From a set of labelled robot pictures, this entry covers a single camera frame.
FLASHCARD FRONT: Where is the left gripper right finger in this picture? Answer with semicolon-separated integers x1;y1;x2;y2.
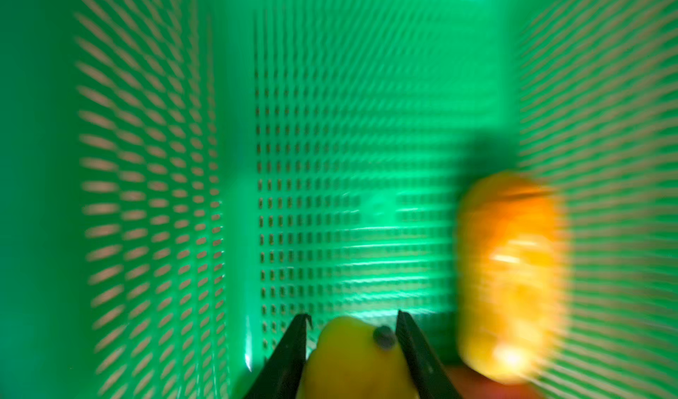
395;311;462;399

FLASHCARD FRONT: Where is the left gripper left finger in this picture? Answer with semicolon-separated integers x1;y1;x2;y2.
245;314;312;399

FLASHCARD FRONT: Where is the curved yellow mango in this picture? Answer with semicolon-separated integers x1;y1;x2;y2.
297;316;418;398

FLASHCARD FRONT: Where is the red mango bottom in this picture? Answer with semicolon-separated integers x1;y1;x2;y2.
445;365;543;399

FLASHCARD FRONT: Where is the green plastic basket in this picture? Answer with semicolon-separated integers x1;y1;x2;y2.
1;0;677;398

